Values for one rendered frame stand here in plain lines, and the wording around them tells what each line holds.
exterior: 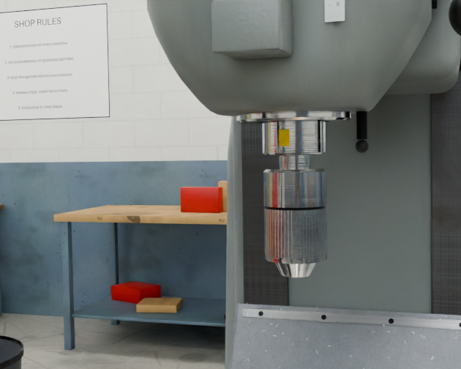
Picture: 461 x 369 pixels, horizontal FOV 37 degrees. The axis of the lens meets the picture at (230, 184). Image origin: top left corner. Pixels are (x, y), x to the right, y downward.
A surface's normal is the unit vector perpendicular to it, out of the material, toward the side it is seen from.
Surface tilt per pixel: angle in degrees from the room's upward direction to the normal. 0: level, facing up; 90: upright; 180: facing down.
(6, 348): 86
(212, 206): 90
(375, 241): 90
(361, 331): 63
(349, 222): 90
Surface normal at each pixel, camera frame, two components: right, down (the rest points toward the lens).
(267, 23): -0.30, 0.06
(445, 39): 0.17, 0.05
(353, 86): 0.40, 0.74
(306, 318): -0.27, -0.40
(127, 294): -0.61, 0.05
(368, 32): 0.36, 0.36
